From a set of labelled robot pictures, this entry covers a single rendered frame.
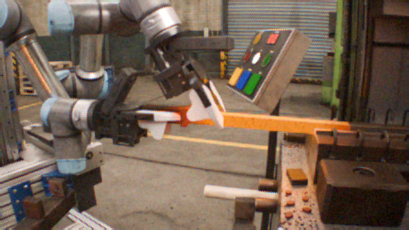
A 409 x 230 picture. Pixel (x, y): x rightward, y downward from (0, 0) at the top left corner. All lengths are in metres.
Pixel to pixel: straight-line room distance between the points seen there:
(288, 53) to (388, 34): 0.34
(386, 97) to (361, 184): 0.42
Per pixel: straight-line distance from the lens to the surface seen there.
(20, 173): 1.16
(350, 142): 0.53
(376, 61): 0.77
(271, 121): 0.55
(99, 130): 0.68
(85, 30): 0.64
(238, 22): 8.67
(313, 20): 8.49
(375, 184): 0.42
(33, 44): 0.87
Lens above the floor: 1.15
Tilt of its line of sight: 15 degrees down
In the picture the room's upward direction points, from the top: straight up
